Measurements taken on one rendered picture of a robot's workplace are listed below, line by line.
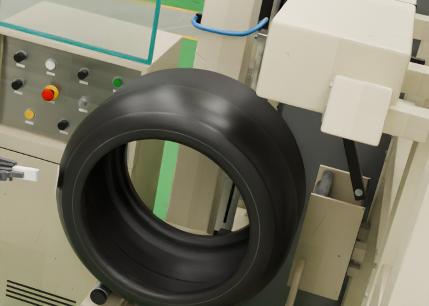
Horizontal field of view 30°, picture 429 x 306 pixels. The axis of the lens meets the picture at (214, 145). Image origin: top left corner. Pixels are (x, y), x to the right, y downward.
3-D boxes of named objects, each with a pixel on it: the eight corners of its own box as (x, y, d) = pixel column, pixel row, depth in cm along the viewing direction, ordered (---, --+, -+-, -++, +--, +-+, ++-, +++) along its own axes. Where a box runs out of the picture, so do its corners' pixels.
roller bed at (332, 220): (297, 250, 242) (320, 164, 229) (345, 264, 239) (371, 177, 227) (286, 285, 224) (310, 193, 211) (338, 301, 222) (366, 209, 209)
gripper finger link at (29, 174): (13, 166, 207) (11, 167, 207) (38, 170, 206) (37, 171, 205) (14, 176, 209) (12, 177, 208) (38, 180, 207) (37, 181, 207)
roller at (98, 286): (132, 234, 236) (140, 223, 234) (145, 243, 236) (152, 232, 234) (86, 298, 205) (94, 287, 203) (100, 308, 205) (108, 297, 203)
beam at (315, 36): (301, 18, 200) (315, -41, 194) (401, 43, 197) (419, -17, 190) (251, 96, 146) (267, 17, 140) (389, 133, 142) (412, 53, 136)
